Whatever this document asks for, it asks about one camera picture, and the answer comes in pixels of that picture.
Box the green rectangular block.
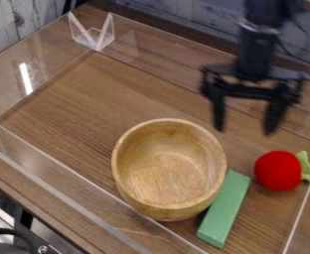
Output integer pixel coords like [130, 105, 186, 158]
[197, 170, 251, 249]

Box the clear acrylic enclosure wall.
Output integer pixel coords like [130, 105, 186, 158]
[0, 6, 310, 254]

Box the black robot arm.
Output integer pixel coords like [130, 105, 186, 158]
[201, 0, 308, 135]

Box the wooden bowl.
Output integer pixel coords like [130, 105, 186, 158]
[111, 118, 228, 221]

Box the black cable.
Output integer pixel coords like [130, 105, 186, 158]
[0, 226, 34, 254]

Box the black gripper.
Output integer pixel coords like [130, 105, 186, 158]
[201, 25, 308, 135]

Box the black metal table frame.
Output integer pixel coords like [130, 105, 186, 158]
[15, 209, 63, 254]

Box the red plush strawberry toy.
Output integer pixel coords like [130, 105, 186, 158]
[255, 151, 310, 191]

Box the clear acrylic corner bracket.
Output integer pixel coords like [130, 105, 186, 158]
[69, 13, 115, 52]

